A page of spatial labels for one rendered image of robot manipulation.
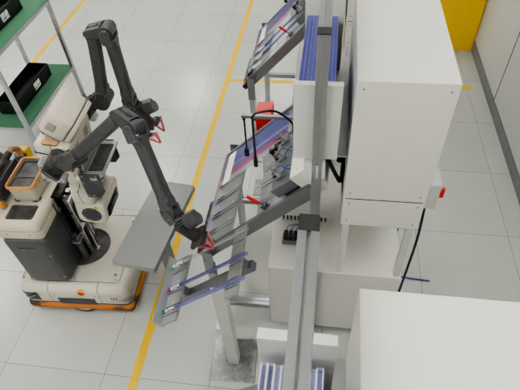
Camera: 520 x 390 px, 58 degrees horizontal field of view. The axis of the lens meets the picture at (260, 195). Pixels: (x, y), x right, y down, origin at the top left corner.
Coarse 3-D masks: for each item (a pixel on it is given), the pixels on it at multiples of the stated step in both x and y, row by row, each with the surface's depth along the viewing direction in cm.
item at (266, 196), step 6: (270, 156) 231; (270, 162) 228; (270, 168) 224; (264, 174) 226; (270, 174) 221; (264, 180) 222; (270, 180) 217; (264, 186) 219; (270, 186) 214; (264, 192) 216; (270, 192) 211; (264, 198) 212; (270, 198) 208; (276, 198) 203; (282, 198) 199; (258, 204) 213; (270, 204) 205; (258, 210) 210
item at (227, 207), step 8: (240, 176) 246; (232, 184) 248; (240, 184) 241; (224, 192) 251; (232, 192) 243; (240, 192) 237; (224, 200) 245; (232, 200) 237; (224, 208) 239; (232, 208) 232; (216, 216) 242; (224, 216) 234; (232, 216) 227; (216, 224) 236; (224, 224) 229; (232, 224) 222; (216, 232) 231; (224, 232) 224
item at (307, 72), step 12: (312, 24) 185; (336, 24) 184; (312, 36) 179; (336, 36) 178; (312, 48) 173; (336, 48) 173; (312, 60) 168; (336, 60) 167; (300, 72) 163; (312, 72) 163; (336, 72) 162
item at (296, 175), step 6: (294, 162) 191; (300, 162) 187; (294, 168) 189; (300, 168) 185; (294, 174) 186; (300, 174) 184; (294, 180) 187; (300, 180) 187; (306, 180) 186; (324, 180) 189; (300, 186) 190; (324, 186) 188
